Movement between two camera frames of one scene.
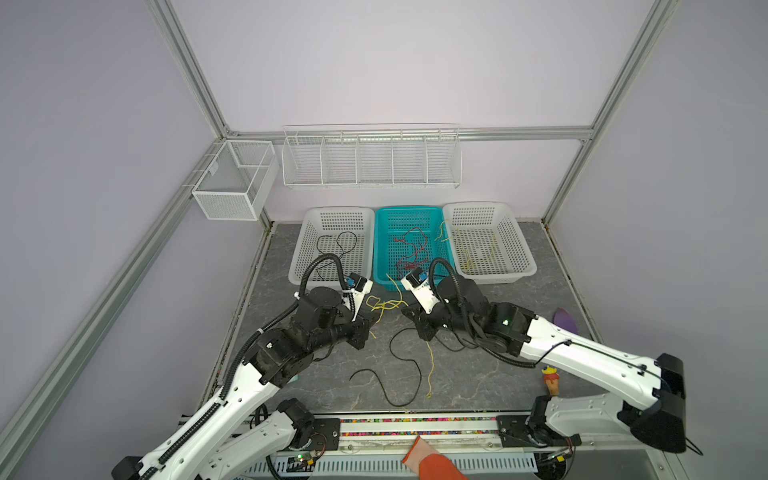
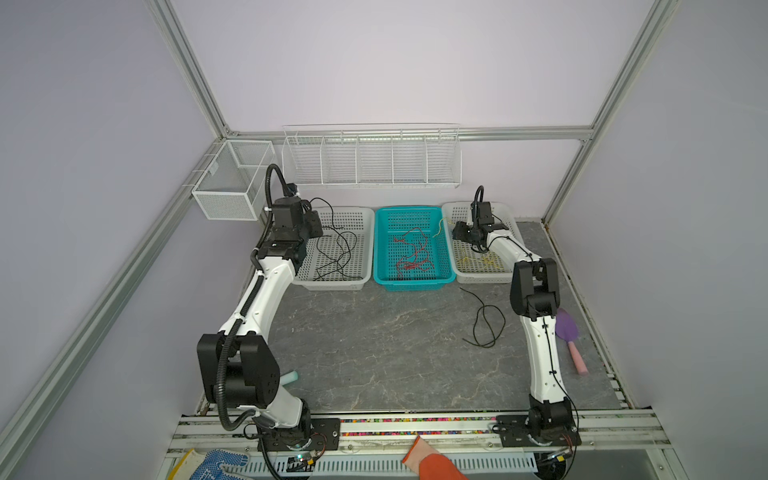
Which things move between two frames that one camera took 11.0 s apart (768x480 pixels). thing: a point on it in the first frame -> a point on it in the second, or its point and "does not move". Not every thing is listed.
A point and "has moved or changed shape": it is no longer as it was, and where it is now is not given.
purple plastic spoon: [562, 318] does not move
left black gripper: [361, 329] -> [313, 219]
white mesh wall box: [237, 180] does not move
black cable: [399, 358] has moved or changed shape
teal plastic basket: [408, 237] does not move
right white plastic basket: [487, 242] does not move
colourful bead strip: [420, 420] does not move
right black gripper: [422, 321] -> [459, 230]
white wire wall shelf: [372, 156] does not move
